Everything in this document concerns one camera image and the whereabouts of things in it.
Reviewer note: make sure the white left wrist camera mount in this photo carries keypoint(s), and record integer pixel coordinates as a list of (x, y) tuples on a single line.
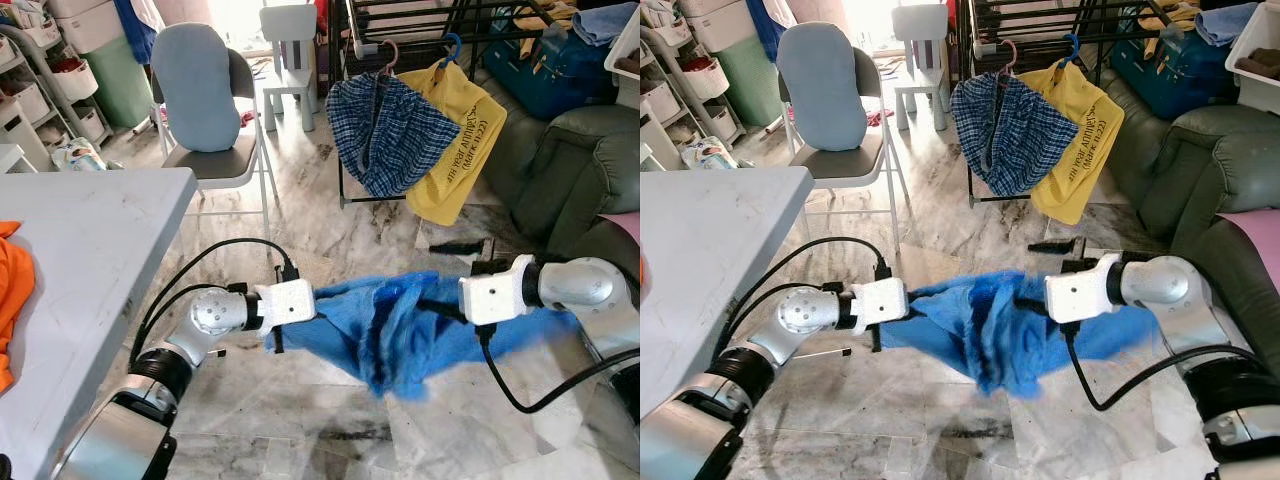
[(288, 303), (880, 303)]

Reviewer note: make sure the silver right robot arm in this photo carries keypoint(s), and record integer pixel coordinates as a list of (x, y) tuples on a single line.
[(1190, 300), (580, 290)]

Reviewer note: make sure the mustard yellow garment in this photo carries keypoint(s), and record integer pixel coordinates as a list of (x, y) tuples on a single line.
[(540, 15), (1165, 15)]

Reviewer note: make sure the blue plastic hanger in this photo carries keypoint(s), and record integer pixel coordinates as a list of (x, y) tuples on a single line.
[(452, 38), (1072, 38)]

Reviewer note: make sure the printed plastic bag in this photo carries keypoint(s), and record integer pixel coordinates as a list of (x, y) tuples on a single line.
[(708, 153), (80, 155)]

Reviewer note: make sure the pink mat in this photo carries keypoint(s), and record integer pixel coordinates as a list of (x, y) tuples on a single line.
[(622, 225), (1255, 240)]

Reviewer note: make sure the blue suitcase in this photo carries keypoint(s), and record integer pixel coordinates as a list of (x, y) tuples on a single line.
[(1170, 75), (550, 75)]

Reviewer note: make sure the hanging blue white clothes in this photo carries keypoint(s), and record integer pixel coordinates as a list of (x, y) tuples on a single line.
[(770, 25), (135, 25)]

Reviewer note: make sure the small red cloth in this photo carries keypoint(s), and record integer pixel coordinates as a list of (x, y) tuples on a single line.
[(878, 118), (246, 118)]

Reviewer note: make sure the small black bar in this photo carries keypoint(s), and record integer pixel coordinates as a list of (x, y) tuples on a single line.
[(1050, 245)]

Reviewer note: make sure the white shelf with bins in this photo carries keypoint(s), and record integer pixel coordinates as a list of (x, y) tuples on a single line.
[(680, 80), (40, 80)]

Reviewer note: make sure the light blue cushion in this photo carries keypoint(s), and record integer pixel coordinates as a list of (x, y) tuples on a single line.
[(195, 90), (822, 90)]

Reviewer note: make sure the light blue folded towel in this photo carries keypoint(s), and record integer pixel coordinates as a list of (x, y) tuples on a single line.
[(600, 20), (1225, 20)]

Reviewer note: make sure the blue plaid shorts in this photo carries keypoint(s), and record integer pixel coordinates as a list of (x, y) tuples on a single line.
[(1015, 130), (390, 130)]

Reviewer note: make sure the white folding table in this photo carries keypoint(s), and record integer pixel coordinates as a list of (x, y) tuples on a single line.
[(700, 280), (80, 280)]

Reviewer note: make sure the black metal drying rack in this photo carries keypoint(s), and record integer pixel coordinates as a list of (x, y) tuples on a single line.
[(1040, 42), (415, 42)]

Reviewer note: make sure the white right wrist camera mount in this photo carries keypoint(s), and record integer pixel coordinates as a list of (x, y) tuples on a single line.
[(492, 292), (1078, 290)]

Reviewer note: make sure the green sofa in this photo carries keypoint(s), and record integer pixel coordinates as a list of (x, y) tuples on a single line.
[(1200, 170), (570, 170)]

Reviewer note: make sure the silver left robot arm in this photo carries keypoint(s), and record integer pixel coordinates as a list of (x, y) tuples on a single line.
[(180, 340), (780, 340)]

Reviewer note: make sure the grey folding chair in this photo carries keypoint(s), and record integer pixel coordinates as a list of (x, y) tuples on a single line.
[(220, 165), (850, 165)]

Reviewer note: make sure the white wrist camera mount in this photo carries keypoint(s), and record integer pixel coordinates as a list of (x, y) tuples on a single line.
[(1078, 290), (880, 303), (492, 292), (288, 303)]

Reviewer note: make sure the pink hanger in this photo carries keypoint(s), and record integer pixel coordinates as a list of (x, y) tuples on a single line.
[(1010, 46), (387, 46)]

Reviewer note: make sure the yellow printed T-shirt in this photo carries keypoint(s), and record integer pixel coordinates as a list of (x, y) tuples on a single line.
[(1085, 150), (455, 150)]

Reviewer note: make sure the brown folded cloth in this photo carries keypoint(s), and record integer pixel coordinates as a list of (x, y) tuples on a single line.
[(628, 62), (1262, 60)]

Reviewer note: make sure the green bin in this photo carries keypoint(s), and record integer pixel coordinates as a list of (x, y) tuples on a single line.
[(115, 85), (745, 85)]

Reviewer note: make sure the orange T-shirt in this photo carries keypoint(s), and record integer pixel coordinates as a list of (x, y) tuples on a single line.
[(12, 300)]

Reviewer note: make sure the white plastic crate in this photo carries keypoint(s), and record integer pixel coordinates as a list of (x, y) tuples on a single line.
[(625, 30), (1262, 98)]

